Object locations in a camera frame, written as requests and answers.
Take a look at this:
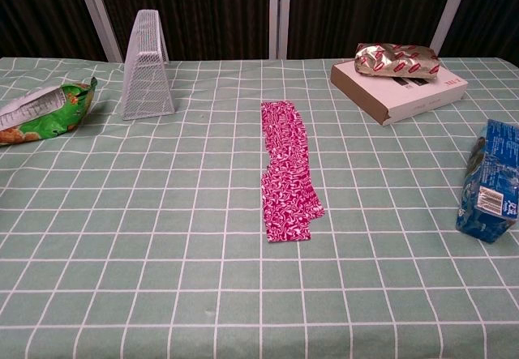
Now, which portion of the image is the green checked tablecloth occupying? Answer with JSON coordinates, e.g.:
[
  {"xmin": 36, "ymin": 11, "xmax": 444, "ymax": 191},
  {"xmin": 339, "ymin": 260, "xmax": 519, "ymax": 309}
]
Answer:
[{"xmin": 0, "ymin": 57, "xmax": 519, "ymax": 359}]

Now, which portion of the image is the white wire mesh holder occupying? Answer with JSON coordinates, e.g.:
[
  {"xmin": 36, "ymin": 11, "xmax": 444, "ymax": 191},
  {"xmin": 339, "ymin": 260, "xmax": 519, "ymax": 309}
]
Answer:
[{"xmin": 120, "ymin": 9, "xmax": 178, "ymax": 122}]

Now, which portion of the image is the green snack bag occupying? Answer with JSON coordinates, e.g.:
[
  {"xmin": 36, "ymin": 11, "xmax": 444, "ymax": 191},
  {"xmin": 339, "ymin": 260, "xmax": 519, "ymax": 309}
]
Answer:
[{"xmin": 0, "ymin": 76, "xmax": 98, "ymax": 147}]

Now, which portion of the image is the blue snack package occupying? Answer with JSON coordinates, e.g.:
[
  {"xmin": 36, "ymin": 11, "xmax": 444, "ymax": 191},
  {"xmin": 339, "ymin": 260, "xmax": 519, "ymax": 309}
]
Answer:
[{"xmin": 454, "ymin": 118, "xmax": 519, "ymax": 245}]

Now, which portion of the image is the white screen frame post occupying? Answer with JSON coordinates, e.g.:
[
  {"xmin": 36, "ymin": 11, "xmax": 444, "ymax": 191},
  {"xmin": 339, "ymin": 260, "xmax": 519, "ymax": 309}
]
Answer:
[
  {"xmin": 430, "ymin": 0, "xmax": 474, "ymax": 50},
  {"xmin": 72, "ymin": 0, "xmax": 124, "ymax": 63},
  {"xmin": 268, "ymin": 0, "xmax": 292, "ymax": 61}
]

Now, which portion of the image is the gold red foil snack bag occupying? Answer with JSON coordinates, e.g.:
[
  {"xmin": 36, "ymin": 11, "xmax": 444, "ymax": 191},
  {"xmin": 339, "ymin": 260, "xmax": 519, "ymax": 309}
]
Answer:
[{"xmin": 353, "ymin": 42, "xmax": 441, "ymax": 83}]

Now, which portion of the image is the pink patterned cloth strip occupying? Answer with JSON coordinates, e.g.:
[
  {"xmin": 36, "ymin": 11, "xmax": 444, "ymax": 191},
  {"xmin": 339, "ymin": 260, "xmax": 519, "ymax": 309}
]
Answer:
[{"xmin": 260, "ymin": 100, "xmax": 318, "ymax": 219}]

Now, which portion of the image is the flat white cardboard box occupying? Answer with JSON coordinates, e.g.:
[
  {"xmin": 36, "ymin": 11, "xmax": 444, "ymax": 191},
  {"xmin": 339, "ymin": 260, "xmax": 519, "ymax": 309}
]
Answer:
[{"xmin": 329, "ymin": 59, "xmax": 470, "ymax": 126}]

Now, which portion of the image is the dark corrugated screen panel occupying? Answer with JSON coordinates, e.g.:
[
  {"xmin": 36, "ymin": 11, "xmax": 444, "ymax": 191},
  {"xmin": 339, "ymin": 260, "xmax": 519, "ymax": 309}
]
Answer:
[
  {"xmin": 286, "ymin": 0, "xmax": 460, "ymax": 60},
  {"xmin": 440, "ymin": 0, "xmax": 519, "ymax": 59},
  {"xmin": 0, "ymin": 0, "xmax": 109, "ymax": 61},
  {"xmin": 93, "ymin": 0, "xmax": 272, "ymax": 62}
]

